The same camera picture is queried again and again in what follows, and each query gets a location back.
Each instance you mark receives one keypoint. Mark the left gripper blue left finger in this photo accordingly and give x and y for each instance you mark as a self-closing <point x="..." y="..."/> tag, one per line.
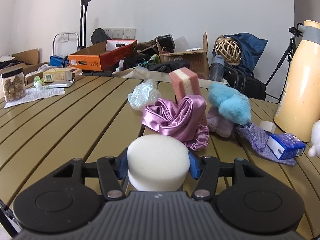
<point x="122" y="166"/>

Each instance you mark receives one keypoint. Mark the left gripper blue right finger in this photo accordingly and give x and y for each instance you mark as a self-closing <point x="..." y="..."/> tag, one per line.
<point x="195" y="165"/>

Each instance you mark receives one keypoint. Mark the white round sponge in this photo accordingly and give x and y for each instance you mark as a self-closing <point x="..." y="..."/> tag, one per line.
<point x="157" y="163"/>

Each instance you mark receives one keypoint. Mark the pink satin cloth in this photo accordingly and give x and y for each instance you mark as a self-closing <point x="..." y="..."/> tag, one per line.
<point x="183" y="121"/>

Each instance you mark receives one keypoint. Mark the purple knitted cloth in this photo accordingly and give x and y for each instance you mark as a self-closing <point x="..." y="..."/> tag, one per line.
<point x="257" y="138"/>

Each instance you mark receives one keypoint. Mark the pink and white sponge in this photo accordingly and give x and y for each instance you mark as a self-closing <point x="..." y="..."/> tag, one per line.
<point x="185" y="82"/>

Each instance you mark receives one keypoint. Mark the blue tissue pack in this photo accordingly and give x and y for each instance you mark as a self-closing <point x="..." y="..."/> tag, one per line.
<point x="285" y="146"/>

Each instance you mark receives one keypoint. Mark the yellow hamster plush toy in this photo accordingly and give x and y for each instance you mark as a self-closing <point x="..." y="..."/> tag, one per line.
<point x="315" y="140"/>

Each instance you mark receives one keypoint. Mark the lavender plush toy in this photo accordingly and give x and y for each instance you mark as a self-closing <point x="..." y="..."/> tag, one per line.
<point x="218" y="124"/>

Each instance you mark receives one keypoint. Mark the folding slatted camping table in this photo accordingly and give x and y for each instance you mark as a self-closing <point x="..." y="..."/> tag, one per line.
<point x="92" y="119"/>

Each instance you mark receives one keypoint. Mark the blue plush toy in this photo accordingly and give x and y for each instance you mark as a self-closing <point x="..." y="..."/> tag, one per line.
<point x="230" y="103"/>

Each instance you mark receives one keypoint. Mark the crumpled clear plastic bag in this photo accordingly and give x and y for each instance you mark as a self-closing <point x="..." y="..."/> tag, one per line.
<point x="144" y="94"/>

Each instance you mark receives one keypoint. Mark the white triangular sponge wedge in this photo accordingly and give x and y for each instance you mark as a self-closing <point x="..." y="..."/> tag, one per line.
<point x="267" y="126"/>

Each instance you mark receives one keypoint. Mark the grey water bottle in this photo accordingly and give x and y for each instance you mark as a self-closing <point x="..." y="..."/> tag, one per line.
<point x="217" y="68"/>

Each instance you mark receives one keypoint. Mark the open brown cardboard box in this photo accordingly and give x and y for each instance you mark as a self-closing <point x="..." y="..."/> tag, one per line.
<point x="197" y="56"/>

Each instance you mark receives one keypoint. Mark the small yellow paper box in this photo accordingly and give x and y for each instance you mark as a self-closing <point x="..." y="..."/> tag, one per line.
<point x="61" y="74"/>

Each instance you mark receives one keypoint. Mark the orange cardboard box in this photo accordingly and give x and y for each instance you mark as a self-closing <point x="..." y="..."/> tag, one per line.
<point x="102" y="56"/>

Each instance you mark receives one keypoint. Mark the yellow thermos jug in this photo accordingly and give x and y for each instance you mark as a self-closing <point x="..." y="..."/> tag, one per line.
<point x="298" y="109"/>

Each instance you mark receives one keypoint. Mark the white paper sheet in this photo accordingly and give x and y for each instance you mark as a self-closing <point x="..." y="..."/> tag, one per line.
<point x="33" y="94"/>

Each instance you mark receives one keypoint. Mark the small green bottle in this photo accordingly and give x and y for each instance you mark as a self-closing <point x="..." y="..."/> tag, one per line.
<point x="37" y="82"/>

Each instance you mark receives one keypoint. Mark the woven rattan ball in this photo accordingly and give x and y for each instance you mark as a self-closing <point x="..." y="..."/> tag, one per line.
<point x="229" y="49"/>

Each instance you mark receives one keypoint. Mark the blue fabric bag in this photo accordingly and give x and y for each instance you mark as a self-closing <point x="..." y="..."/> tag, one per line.
<point x="251" y="47"/>

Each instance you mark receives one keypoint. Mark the flat cardboard boxes pile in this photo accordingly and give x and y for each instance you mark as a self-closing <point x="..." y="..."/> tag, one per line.
<point x="30" y="62"/>

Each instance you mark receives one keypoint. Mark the clear jar with snacks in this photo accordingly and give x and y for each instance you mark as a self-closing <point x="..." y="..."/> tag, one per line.
<point x="13" y="83"/>

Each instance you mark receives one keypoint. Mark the chrome trolley frame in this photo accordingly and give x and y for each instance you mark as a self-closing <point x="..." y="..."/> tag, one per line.
<point x="63" y="44"/>

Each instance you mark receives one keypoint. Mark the wall socket panel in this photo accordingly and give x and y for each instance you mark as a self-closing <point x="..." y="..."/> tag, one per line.
<point x="120" y="33"/>

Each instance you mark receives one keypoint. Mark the black camera tripod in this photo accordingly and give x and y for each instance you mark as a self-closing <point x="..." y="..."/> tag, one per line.
<point x="296" y="32"/>

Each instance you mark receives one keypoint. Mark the black trolley handle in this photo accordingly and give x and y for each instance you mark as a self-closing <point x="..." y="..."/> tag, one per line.
<point x="83" y="20"/>

